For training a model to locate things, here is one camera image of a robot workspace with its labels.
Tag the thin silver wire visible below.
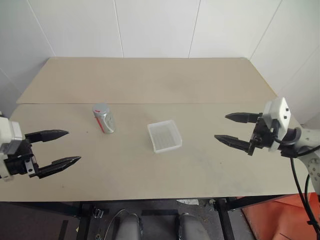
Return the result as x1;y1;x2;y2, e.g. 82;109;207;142
104;209;132;240

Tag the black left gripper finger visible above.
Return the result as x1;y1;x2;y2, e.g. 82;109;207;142
36;156;83;180
24;129;70;145

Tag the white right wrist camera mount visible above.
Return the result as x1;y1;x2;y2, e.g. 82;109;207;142
263;97;292;153

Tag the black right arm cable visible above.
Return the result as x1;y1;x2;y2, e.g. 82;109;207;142
270;126;320;240

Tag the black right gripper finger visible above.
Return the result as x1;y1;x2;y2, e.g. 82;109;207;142
224;112;263;125
213;134;253;154

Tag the black metal table frame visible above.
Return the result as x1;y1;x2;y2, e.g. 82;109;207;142
0;194;296;240

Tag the clear plastic tray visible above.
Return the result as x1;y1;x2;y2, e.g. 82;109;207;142
146;119;183;154

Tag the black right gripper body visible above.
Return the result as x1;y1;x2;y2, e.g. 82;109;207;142
247;114;276;157

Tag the small metal clamp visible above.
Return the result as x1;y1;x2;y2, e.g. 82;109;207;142
92;206;104;219

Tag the silver bottle cap red mark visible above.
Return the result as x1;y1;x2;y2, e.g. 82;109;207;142
91;102;111;118

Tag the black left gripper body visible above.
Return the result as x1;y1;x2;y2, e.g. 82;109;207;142
4;139;41;179

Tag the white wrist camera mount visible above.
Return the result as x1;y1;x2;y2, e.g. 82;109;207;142
263;97;292;153
0;115;26;183

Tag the orange floor mat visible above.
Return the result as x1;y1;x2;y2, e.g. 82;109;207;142
240;191;320;240

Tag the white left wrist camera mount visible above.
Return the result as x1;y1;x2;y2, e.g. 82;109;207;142
0;115;26;183

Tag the grey rounded robot leg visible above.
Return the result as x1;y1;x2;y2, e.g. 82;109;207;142
119;214;141;240
178;213;211;240

